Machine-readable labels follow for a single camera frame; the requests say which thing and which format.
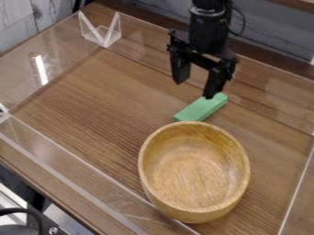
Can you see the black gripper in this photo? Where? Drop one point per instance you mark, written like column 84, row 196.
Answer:
column 200, row 45

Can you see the green rectangular block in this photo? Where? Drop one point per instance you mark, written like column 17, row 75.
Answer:
column 202, row 108

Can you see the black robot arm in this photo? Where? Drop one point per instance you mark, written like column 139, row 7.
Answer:
column 208, row 3

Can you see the brown wooden bowl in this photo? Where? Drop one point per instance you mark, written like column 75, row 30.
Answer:
column 194, row 171

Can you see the clear acrylic corner bracket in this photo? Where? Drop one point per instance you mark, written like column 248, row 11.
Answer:
column 104, row 36

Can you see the clear acrylic tray wall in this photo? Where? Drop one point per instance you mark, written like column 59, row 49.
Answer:
column 105, row 206

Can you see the black metal table bracket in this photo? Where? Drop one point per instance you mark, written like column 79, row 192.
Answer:
column 49, row 226

